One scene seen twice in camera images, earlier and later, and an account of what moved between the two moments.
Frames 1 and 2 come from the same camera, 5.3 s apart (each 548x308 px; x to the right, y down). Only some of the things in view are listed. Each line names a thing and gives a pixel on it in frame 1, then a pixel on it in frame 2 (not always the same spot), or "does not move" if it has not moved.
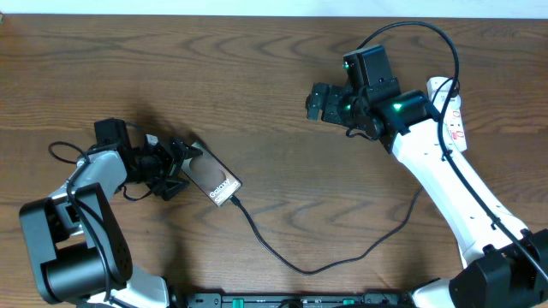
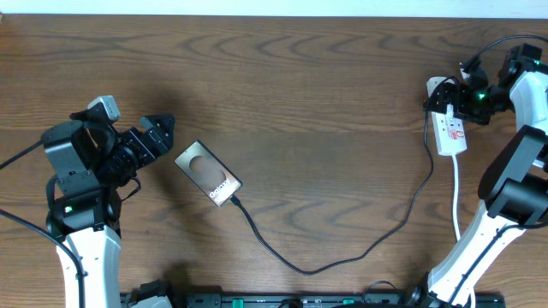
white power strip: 446,99 does not move
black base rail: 289,300 does not move
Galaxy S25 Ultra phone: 215,179 does not move
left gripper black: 169,162 to 163,143
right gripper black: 334,94 to 461,105
